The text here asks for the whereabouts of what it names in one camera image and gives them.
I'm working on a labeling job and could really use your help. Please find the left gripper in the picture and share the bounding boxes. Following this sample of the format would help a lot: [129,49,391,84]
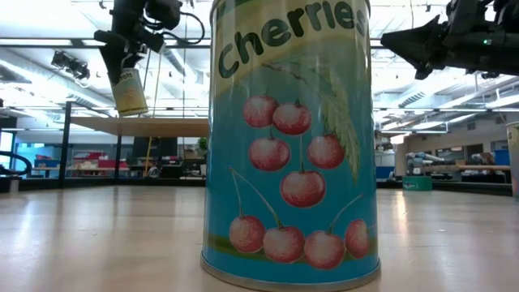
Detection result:
[93,0,165,86]

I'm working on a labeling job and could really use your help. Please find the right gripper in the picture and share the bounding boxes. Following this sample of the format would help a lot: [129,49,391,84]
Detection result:
[380,0,519,81]

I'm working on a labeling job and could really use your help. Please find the small grey-blue can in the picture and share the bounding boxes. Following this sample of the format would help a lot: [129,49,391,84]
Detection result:
[111,67,149,118]

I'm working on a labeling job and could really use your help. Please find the tall blue cherries can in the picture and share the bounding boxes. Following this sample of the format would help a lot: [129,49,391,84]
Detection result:
[200,0,382,292]

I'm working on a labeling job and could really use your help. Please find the wooden shelf with black legs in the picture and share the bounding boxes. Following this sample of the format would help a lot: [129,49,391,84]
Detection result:
[58,101,210,190]

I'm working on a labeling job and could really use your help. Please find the red storage box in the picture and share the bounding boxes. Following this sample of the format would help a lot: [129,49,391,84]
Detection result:
[97,159,131,170]

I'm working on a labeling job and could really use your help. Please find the potted green plant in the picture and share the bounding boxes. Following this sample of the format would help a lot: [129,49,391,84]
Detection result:
[196,136,209,165]

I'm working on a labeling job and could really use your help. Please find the green box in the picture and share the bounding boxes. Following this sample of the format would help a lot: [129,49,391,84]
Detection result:
[402,175,433,191]

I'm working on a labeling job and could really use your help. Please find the blue storage bin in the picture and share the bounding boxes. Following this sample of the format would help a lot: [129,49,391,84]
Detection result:
[493,148,511,166]

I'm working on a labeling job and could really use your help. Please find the black ceiling camera rig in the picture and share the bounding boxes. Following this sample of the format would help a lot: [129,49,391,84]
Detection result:
[50,50,92,82]

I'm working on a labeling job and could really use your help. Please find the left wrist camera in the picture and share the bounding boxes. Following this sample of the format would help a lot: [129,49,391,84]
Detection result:
[144,0,182,30]

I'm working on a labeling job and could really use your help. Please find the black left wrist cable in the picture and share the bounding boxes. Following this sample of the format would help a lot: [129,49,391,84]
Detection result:
[161,11,206,45]

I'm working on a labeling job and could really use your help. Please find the yellow hanging strap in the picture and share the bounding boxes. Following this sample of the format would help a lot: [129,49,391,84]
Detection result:
[144,52,162,178]

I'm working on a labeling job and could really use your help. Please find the black metal table frame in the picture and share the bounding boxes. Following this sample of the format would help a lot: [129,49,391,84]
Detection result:
[0,177,519,198]

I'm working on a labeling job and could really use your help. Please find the black curved hose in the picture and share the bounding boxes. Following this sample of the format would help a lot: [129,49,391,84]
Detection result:
[0,150,32,178]

